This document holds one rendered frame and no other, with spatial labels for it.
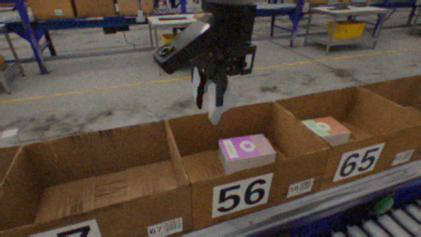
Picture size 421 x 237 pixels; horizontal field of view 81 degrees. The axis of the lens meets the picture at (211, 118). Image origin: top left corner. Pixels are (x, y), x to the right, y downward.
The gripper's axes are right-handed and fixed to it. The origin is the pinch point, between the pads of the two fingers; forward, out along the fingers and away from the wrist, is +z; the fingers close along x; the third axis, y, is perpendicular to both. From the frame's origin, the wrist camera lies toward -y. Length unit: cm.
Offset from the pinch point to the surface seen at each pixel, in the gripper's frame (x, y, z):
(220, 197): -5.3, 3.3, 22.8
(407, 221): -31, 63, 42
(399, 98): 3, 108, 24
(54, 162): 31, -31, 29
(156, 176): 17.8, -4.7, 34.9
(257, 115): 18.0, 34.4, 22.5
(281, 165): -7.8, 19.1, 16.4
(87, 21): 416, 27, 94
